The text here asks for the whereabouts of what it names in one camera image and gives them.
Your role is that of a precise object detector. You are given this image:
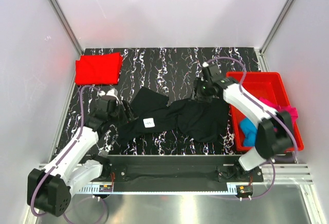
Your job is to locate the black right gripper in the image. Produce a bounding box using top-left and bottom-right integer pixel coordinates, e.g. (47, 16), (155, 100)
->
(188, 77), (212, 104)

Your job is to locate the black t shirt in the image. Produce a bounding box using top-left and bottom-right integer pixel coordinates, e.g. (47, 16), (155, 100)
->
(117, 87), (229, 144)

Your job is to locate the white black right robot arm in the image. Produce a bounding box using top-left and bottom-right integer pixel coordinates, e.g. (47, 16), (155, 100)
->
(192, 78), (298, 181)

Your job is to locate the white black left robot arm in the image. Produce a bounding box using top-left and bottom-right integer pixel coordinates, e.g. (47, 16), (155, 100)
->
(27, 96), (135, 217)

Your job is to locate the folded red t shirt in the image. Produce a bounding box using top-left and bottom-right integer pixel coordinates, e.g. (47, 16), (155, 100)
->
(75, 52), (123, 85)

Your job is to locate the blue t shirt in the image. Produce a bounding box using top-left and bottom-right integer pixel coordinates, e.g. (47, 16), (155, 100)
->
(240, 118), (257, 147)

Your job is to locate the red plastic bin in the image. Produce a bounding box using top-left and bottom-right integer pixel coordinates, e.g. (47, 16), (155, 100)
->
(226, 71), (305, 153)

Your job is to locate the pink t shirt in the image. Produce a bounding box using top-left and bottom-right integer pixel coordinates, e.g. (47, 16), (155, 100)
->
(258, 97), (300, 134)

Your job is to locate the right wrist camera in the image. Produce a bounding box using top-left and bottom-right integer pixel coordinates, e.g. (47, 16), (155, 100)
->
(202, 62), (223, 82)

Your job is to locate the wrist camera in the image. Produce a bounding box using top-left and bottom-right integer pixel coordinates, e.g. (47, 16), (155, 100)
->
(99, 88), (120, 102)
(202, 62), (223, 82)

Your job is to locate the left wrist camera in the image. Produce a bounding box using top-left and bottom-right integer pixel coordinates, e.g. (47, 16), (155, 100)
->
(99, 88), (120, 102)

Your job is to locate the white slotted cable duct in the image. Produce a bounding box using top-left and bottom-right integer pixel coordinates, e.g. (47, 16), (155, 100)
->
(77, 183), (237, 195)

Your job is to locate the aluminium front rail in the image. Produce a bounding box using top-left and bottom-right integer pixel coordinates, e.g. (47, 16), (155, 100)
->
(33, 163), (314, 185)

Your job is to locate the aluminium frame post left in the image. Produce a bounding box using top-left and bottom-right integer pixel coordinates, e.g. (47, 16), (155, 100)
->
(48, 0), (84, 55)

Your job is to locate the aluminium frame post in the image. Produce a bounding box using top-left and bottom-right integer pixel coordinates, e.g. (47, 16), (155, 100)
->
(259, 0), (295, 56)
(48, 0), (84, 55)

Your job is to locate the aluminium frame post right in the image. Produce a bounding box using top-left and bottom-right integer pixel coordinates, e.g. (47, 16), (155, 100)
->
(259, 0), (295, 56)

